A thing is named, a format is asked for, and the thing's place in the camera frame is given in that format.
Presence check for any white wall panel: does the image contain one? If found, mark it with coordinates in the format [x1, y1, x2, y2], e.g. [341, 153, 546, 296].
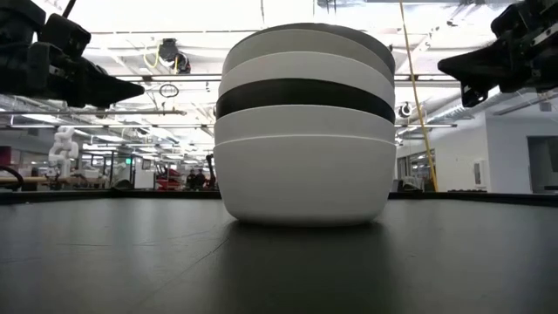
[472, 159, 490, 191]

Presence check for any glass partition window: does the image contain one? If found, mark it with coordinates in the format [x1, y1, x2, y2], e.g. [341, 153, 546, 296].
[395, 149, 437, 193]

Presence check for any red machine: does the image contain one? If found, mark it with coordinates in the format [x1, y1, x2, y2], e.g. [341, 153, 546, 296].
[154, 167, 183, 192]

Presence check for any black bowl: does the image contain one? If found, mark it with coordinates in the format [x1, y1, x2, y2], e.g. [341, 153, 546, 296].
[214, 78, 397, 125]

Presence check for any white bowl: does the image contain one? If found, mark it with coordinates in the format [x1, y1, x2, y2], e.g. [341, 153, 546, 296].
[221, 28, 396, 86]
[212, 133, 398, 227]
[217, 51, 396, 108]
[213, 104, 397, 147]

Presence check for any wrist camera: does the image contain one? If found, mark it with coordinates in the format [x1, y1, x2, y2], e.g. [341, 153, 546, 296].
[40, 12, 92, 58]
[490, 3, 531, 40]

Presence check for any grey door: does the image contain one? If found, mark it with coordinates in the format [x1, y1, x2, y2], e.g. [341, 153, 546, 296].
[527, 135, 558, 194]

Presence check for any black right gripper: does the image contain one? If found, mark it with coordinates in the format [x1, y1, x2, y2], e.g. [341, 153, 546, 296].
[438, 17, 558, 109]

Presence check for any yellow hanging cable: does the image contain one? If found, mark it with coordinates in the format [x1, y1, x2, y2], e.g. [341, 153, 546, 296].
[398, 0, 440, 193]

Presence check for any light grey bowl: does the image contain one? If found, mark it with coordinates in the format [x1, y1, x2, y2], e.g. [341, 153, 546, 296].
[237, 22, 397, 76]

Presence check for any black hanging ceiling device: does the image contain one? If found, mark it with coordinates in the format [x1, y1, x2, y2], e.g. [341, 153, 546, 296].
[156, 38, 192, 75]

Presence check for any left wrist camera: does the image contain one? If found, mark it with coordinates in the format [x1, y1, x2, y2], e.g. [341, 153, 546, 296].
[40, 12, 92, 58]

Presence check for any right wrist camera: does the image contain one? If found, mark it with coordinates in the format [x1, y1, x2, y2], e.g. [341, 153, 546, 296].
[490, 3, 531, 40]

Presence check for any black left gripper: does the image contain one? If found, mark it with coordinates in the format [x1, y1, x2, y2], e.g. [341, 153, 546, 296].
[0, 41, 146, 109]

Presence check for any black cable loop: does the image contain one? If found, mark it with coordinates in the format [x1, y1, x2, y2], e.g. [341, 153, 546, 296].
[0, 164, 26, 192]

